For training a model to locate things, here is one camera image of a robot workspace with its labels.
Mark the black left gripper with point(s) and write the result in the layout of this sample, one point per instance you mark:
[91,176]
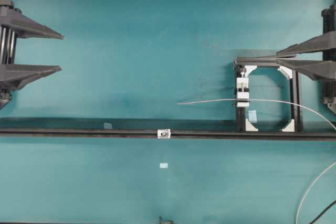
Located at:
[14,24]

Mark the blue tape on frame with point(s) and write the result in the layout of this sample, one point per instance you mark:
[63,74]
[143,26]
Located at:
[252,116]

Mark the white tape mark on table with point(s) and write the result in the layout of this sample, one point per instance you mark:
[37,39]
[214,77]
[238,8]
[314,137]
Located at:
[163,165]

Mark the pale tape on rail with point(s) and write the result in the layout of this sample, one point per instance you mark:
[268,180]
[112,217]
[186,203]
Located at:
[107,126]

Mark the silver metal fitting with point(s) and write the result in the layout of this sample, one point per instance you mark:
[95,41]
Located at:
[164,133]

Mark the black square frame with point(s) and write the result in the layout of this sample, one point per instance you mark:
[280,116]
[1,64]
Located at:
[244,66]

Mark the long black aluminium rail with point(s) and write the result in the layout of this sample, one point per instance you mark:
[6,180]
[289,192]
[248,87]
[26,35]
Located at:
[174,134]

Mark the white wire clamp block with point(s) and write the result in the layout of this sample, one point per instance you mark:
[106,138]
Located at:
[242,92]

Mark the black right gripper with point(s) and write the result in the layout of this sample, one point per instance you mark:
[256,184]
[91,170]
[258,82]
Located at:
[317,69]

